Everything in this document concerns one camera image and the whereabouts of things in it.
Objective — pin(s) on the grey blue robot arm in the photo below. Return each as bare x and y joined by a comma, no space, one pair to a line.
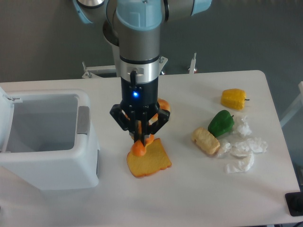
132,28

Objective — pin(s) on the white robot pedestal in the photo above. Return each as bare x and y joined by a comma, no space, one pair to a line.
111,38

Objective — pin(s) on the crumpled white tissue paper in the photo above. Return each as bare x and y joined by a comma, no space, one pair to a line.
241,145

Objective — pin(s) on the pale rectangular bread piece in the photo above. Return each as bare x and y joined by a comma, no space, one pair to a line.
205,140

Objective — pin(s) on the long orange baguette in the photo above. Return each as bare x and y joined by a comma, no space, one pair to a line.
138,148

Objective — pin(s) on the black device at edge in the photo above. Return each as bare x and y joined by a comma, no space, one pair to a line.
294,202

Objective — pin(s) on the yellow bell pepper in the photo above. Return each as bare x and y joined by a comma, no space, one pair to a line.
234,98

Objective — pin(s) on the white metal base frame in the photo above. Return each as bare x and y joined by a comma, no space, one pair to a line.
109,71

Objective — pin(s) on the white plastic bin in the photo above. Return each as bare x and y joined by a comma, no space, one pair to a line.
47,138

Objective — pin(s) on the orange toast slice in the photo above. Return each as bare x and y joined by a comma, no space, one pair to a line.
154,160

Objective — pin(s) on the green bell pepper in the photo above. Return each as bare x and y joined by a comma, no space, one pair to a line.
222,123

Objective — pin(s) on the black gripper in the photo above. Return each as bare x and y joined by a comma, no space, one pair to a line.
139,104

